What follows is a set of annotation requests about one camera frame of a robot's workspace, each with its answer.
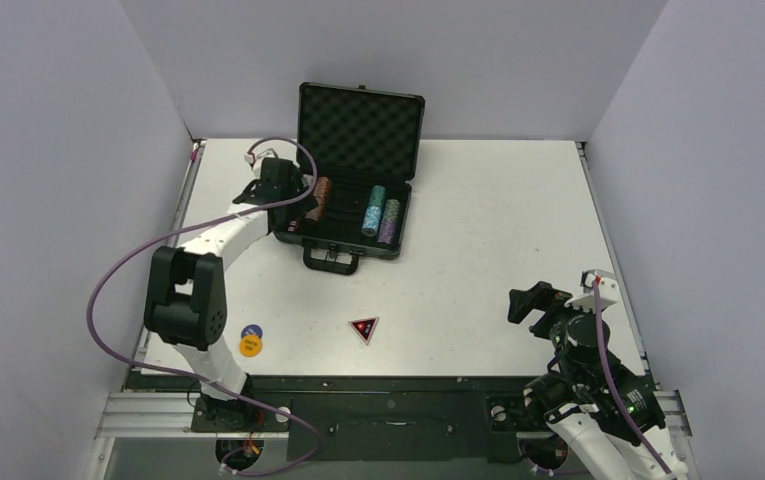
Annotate yellow round button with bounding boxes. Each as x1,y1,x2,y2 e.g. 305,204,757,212
238,334,263,358

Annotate orange chip stack in case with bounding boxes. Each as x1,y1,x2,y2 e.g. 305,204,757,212
313,177,332,204

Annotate black poker case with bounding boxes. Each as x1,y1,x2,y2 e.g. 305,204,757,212
275,82,425,275

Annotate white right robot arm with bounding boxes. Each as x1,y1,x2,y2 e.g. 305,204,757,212
507,270,689,479

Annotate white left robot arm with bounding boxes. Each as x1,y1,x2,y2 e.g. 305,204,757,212
144,157,317,430

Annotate blue round button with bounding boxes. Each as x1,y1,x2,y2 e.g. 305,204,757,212
240,324,263,340

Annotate teal chip stack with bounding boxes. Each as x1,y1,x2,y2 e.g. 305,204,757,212
368,185,386,210

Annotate green-grey chip stack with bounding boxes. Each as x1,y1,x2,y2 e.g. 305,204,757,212
382,199,401,223

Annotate purple chip stack right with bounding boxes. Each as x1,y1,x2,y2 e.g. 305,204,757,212
377,218,397,245

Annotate brown chip stack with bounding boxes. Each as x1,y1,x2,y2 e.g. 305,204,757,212
303,200,326,227

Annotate light blue chip stack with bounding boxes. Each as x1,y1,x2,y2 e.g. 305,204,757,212
361,205,383,237

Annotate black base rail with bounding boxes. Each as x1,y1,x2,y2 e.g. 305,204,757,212
191,375,570,462

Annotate triangular all-in button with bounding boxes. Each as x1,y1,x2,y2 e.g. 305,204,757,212
348,317,379,345

